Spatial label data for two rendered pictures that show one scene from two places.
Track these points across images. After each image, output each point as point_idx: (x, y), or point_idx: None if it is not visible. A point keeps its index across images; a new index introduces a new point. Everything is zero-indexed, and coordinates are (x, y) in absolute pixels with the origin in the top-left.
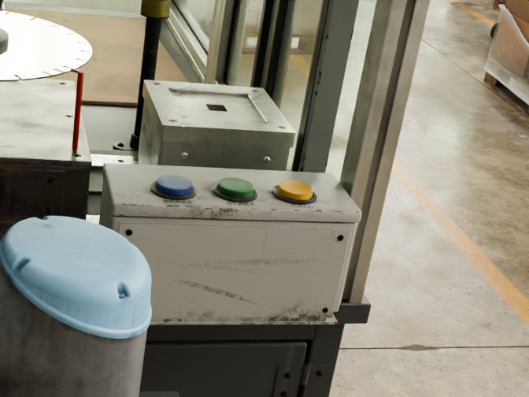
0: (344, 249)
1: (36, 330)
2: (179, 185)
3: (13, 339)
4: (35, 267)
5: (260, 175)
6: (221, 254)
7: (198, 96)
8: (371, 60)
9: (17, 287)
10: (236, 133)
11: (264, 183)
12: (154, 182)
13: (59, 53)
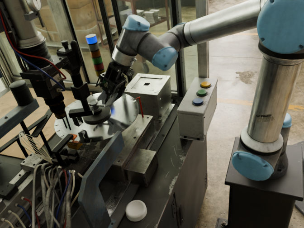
0: (216, 88)
1: (287, 132)
2: (200, 100)
3: (286, 137)
4: (284, 121)
5: (192, 87)
6: (210, 107)
7: (137, 85)
8: (201, 45)
9: (284, 127)
10: (164, 85)
11: (198, 88)
12: (193, 104)
13: (119, 98)
